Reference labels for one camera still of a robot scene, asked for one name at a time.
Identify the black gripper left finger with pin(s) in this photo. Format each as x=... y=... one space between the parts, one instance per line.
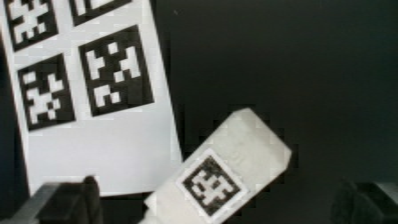
x=64 y=204

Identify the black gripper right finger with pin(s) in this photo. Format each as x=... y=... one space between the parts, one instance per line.
x=364 y=203

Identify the white table leg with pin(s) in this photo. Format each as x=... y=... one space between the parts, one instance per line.
x=229 y=169

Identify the white marker tag sheet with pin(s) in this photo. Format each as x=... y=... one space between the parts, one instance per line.
x=91 y=94

